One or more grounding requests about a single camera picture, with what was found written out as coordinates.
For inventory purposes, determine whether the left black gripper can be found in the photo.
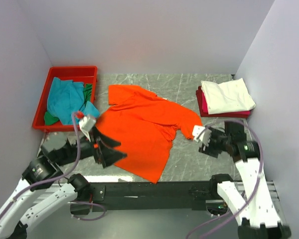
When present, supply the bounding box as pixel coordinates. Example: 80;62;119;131
57;123;129;165

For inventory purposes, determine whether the orange t shirt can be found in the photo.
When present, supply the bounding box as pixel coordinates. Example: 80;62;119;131
96;85;202;183

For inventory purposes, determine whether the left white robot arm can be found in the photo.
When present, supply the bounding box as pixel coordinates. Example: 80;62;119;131
0;127;127;239

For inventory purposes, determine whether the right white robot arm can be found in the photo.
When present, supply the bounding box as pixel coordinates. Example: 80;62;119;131
192;119;292;239

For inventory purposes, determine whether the folded red t shirt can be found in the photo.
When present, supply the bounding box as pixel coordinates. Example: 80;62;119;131
196;86;251;119

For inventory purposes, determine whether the folded white t shirt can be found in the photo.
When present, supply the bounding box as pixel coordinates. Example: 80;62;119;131
201;78;256;115

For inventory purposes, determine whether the black mounting base bar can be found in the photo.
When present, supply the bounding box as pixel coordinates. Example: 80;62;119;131
77;181;228;216

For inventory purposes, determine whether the green t shirt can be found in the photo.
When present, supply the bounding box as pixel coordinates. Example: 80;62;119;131
43;83;94;126

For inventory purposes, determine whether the blue t shirt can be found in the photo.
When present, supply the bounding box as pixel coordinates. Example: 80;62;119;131
47;76;101;125

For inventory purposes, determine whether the red plastic bin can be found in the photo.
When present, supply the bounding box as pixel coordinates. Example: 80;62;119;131
32;66;98;132

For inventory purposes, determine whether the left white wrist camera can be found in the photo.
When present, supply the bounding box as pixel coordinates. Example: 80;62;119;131
75;111;96;141

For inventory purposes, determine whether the aluminium rail frame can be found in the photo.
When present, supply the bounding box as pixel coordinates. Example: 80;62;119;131
206;181;282;207

